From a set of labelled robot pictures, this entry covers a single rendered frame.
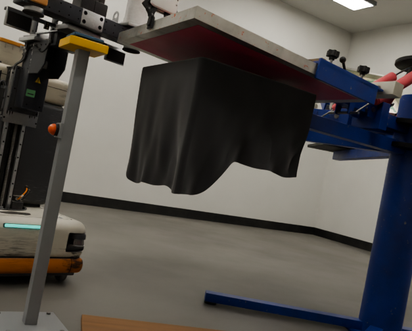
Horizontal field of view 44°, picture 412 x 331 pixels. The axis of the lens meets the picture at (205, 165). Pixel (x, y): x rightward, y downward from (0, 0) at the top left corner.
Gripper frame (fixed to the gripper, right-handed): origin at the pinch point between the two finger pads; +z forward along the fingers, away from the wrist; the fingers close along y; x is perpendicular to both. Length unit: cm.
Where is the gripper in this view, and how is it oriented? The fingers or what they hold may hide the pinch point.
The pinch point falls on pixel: (156, 25)
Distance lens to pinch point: 176.2
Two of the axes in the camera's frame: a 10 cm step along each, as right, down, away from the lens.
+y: -8.2, -2.4, -5.3
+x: 5.2, 0.9, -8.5
